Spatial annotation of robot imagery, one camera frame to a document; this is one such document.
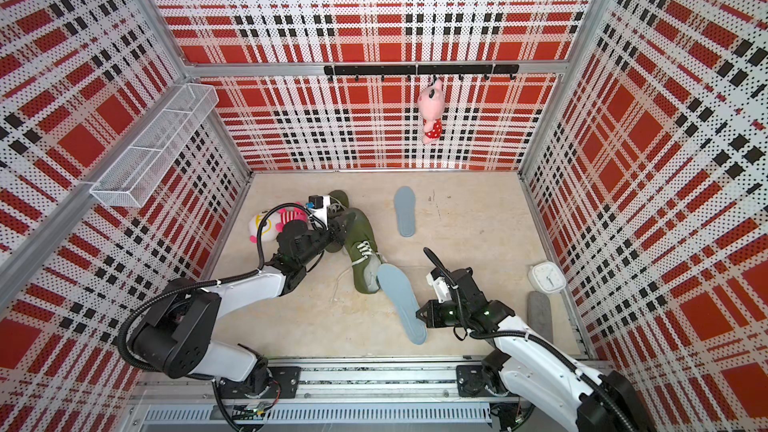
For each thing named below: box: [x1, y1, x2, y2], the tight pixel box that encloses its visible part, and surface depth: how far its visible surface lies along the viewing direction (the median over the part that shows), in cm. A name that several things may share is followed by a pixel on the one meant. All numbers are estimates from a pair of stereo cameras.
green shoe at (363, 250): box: [345, 208, 383, 294], surface depth 86 cm
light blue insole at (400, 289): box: [377, 263, 428, 345], surface depth 84 cm
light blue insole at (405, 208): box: [394, 186, 416, 238], surface depth 113 cm
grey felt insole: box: [527, 291, 554, 343], surface depth 87 cm
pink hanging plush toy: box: [418, 75, 445, 145], surface depth 95 cm
